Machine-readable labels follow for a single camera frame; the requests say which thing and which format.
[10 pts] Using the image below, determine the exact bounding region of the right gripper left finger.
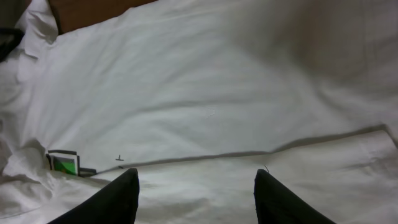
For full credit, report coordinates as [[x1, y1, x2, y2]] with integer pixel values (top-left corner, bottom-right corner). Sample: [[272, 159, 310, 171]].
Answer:
[[50, 169, 140, 224]]

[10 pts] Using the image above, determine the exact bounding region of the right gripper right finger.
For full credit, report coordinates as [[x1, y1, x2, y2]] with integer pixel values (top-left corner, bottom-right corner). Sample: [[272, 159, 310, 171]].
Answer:
[[254, 169, 335, 224]]

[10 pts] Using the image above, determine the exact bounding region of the white t-shirt with robot print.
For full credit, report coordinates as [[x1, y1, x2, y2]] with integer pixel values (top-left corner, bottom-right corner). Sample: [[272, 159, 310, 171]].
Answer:
[[1, 1, 397, 223]]

